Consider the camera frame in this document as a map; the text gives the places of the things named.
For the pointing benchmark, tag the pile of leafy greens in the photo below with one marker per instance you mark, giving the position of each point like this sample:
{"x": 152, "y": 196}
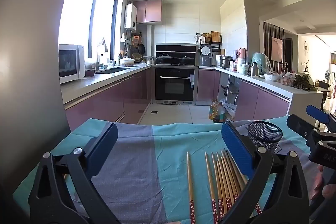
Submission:
{"x": 304, "y": 82}

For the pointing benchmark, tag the black pan with lid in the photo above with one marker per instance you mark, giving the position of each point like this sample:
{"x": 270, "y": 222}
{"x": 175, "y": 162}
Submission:
{"x": 187, "y": 58}

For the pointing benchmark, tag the floral-tipped wooden chopstick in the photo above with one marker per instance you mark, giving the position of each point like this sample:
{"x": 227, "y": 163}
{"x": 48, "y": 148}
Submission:
{"x": 189, "y": 182}

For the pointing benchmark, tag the black wok with lid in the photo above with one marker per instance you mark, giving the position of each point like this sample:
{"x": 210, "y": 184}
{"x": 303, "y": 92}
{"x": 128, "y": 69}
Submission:
{"x": 164, "y": 57}

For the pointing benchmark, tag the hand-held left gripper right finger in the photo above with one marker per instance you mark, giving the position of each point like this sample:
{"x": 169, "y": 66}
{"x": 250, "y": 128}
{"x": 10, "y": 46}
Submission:
{"x": 236, "y": 148}

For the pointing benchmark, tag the teal and grey tablecloth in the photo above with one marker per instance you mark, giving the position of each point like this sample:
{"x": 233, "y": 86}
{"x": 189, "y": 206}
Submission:
{"x": 157, "y": 161}

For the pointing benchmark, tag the purple base cabinets with peninsula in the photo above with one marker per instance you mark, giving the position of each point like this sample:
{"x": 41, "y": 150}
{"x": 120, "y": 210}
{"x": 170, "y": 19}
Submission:
{"x": 252, "y": 100}

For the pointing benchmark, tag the kitchen window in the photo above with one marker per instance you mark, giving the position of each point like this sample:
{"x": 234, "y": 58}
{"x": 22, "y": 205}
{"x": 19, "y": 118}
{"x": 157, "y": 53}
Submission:
{"x": 78, "y": 11}

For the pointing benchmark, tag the pink electric kettle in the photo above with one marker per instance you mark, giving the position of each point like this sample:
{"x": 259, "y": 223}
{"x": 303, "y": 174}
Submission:
{"x": 242, "y": 53}

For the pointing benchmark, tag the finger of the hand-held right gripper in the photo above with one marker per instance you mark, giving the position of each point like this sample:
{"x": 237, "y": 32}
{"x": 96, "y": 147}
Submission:
{"x": 317, "y": 112}
{"x": 296, "y": 121}

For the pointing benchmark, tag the white bowl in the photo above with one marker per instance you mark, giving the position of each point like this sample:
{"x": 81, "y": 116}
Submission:
{"x": 271, "y": 77}

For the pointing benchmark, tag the wooden cutting board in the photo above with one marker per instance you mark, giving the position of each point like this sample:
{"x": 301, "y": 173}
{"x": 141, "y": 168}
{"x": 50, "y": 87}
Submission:
{"x": 215, "y": 37}

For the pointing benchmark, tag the steel thermos flask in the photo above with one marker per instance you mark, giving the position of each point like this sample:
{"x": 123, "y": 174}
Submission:
{"x": 254, "y": 69}

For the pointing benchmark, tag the hanging black frying pan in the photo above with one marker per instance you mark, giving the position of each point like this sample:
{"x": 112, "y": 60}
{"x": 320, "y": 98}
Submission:
{"x": 141, "y": 48}

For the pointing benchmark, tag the black stove hood unit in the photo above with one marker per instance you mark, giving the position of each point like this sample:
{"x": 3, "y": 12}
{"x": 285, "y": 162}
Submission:
{"x": 176, "y": 48}

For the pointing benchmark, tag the bundle of wooden chopsticks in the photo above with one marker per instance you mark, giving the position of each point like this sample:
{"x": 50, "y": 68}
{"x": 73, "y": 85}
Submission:
{"x": 219, "y": 182}

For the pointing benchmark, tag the dark purple bowl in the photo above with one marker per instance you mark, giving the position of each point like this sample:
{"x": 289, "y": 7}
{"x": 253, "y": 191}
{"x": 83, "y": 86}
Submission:
{"x": 89, "y": 73}

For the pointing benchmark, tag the purple base cabinets with sink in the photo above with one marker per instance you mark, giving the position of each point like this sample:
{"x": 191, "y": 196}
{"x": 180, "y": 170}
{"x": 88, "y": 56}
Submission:
{"x": 105, "y": 100}

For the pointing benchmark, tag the white wall water heater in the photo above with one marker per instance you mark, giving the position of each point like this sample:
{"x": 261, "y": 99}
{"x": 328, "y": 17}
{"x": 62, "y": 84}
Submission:
{"x": 130, "y": 16}

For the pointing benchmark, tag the person's right hand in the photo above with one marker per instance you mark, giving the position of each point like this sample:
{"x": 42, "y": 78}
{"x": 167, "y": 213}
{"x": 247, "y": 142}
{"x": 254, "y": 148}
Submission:
{"x": 316, "y": 182}

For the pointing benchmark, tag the black mesh utensil holder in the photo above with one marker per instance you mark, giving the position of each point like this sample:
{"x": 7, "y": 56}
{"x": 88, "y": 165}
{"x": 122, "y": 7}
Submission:
{"x": 265, "y": 132}

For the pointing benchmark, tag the white casserole dish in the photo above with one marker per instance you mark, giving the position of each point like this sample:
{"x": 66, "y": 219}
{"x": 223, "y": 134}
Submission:
{"x": 127, "y": 61}

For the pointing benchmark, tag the steel sink faucet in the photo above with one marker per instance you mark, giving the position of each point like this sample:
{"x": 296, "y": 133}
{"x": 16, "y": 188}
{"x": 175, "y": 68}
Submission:
{"x": 97, "y": 56}

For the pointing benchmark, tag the purple wall cabinet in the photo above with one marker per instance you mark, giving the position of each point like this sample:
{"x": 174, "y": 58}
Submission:
{"x": 149, "y": 11}

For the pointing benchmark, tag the green air fryer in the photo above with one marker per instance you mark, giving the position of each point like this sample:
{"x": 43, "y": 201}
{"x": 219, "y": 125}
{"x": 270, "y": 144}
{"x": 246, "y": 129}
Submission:
{"x": 260, "y": 62}

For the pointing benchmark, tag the clear food container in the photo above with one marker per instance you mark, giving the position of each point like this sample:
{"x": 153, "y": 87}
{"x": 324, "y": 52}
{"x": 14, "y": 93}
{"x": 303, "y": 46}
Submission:
{"x": 287, "y": 80}

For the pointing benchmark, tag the small steel kettle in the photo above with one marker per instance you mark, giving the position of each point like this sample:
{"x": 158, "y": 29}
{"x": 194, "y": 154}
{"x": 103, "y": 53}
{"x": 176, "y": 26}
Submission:
{"x": 151, "y": 60}

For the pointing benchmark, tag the grey rice cooker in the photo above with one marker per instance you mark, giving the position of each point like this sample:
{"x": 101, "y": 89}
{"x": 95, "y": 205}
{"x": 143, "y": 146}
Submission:
{"x": 205, "y": 54}

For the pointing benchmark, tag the woven basket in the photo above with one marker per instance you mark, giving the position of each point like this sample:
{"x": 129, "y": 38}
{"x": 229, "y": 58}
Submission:
{"x": 137, "y": 57}

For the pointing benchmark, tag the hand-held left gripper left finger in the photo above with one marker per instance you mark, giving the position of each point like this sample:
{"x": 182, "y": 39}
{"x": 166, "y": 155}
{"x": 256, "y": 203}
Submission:
{"x": 105, "y": 145}

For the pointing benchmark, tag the dark cooking oil bottle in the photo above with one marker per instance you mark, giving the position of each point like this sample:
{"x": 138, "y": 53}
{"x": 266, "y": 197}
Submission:
{"x": 220, "y": 115}

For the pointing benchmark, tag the white microwave oven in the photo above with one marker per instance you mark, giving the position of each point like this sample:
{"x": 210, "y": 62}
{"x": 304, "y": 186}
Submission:
{"x": 71, "y": 62}

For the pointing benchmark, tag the black wall rack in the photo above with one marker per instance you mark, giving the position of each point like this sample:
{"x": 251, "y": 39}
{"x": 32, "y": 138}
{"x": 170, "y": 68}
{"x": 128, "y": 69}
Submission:
{"x": 216, "y": 47}

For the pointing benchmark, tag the black built-in oven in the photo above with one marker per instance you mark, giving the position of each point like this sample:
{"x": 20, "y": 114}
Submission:
{"x": 174, "y": 85}

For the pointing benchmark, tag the stainless steel pot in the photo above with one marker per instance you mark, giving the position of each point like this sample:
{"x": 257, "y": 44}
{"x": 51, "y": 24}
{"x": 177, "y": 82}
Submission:
{"x": 225, "y": 61}

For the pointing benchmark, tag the framed wall picture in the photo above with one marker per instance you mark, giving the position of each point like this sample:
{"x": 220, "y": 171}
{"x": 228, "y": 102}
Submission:
{"x": 277, "y": 49}

